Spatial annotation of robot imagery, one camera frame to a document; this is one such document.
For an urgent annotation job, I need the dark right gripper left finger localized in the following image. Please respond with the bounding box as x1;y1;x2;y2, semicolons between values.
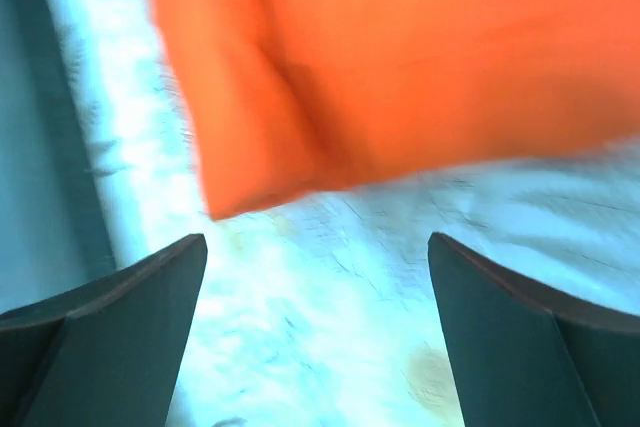
1;234;207;427

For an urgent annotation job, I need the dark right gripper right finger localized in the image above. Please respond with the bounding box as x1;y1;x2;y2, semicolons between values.
428;233;639;427

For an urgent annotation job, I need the orange t shirt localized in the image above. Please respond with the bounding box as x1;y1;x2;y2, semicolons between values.
151;0;639;219

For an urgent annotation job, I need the floral patterned table cloth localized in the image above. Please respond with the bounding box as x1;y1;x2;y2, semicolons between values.
51;0;639;426

